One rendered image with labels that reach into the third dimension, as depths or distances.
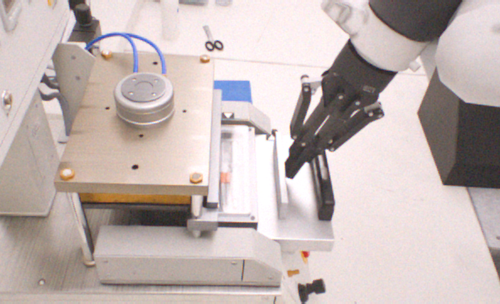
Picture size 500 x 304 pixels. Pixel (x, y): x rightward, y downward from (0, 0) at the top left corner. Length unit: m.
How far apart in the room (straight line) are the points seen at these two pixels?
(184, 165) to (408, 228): 0.59
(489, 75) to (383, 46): 0.14
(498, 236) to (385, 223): 0.22
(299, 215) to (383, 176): 0.44
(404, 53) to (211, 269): 0.37
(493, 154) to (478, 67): 0.68
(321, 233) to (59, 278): 0.37
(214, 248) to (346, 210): 0.46
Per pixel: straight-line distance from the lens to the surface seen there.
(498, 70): 0.50
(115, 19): 1.52
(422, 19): 0.59
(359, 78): 0.62
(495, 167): 1.19
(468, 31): 0.50
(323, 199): 0.73
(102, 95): 0.72
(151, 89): 0.66
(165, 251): 0.67
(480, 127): 1.16
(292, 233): 0.73
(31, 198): 0.80
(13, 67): 0.61
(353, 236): 1.03
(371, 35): 0.60
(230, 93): 1.30
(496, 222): 1.17
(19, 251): 0.80
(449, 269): 1.05
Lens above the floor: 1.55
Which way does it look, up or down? 45 degrees down
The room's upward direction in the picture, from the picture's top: 5 degrees clockwise
